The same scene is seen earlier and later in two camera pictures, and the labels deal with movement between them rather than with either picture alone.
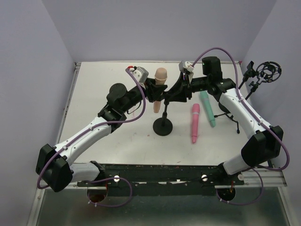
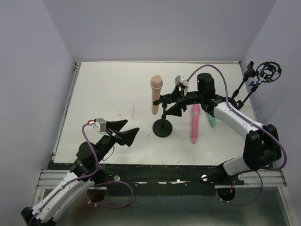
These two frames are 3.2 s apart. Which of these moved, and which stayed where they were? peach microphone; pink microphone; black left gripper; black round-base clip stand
Moved: peach microphone; black left gripper
Stayed: pink microphone; black round-base clip stand
